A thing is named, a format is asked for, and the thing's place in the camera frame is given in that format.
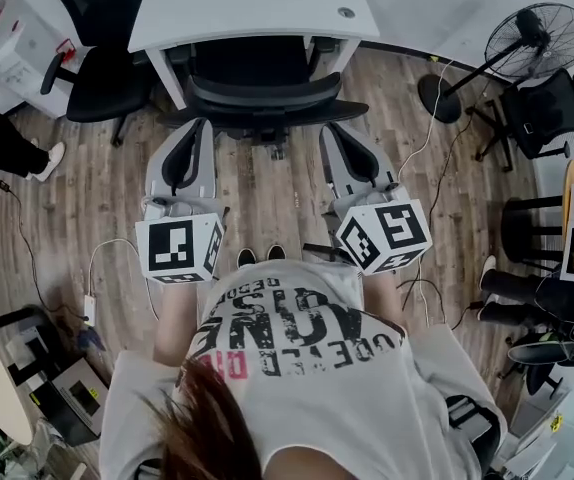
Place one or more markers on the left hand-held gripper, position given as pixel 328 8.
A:
pixel 167 248

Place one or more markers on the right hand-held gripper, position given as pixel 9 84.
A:
pixel 402 228

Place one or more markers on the black mesh office chair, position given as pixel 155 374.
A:
pixel 267 95

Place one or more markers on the person's right forearm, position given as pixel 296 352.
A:
pixel 387 303

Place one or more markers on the person's left forearm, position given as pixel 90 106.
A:
pixel 172 318

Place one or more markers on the person's left black shoe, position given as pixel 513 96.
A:
pixel 245 257

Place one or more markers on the person's black shoe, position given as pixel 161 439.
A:
pixel 245 257
pixel 277 253

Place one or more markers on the person's right black shoe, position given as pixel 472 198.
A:
pixel 277 253

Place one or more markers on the white desk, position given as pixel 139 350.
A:
pixel 247 8

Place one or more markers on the white power adapter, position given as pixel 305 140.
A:
pixel 89 308

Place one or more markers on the round yellow table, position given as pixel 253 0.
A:
pixel 532 228

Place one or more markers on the blue cloth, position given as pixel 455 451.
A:
pixel 89 340

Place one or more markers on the white cabinet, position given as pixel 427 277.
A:
pixel 12 53

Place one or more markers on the white printed t-shirt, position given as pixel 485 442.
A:
pixel 317 393

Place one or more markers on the silver black metal box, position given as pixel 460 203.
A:
pixel 72 398

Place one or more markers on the white cardboard box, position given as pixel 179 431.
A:
pixel 542 448

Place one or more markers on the black pedestal fan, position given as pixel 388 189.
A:
pixel 529 20

